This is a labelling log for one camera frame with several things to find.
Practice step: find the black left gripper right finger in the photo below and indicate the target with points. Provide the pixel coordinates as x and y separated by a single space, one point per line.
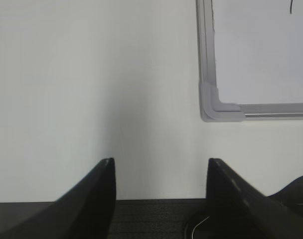
238 206

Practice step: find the white magnetic whiteboard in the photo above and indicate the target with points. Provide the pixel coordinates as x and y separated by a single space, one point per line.
250 59

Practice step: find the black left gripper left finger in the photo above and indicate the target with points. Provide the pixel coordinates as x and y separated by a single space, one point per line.
84 212

